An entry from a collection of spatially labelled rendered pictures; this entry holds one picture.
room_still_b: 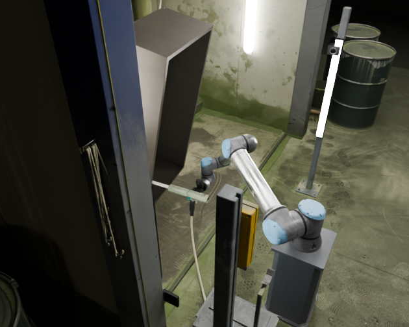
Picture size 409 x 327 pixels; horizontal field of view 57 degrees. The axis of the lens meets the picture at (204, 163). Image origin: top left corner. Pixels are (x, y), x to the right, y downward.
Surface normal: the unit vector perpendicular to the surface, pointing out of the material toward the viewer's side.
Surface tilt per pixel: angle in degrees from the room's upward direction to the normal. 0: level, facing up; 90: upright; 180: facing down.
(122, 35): 90
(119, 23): 90
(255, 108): 90
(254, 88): 90
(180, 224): 0
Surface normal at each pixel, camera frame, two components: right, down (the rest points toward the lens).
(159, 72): -0.40, 0.55
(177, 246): 0.00, -0.81
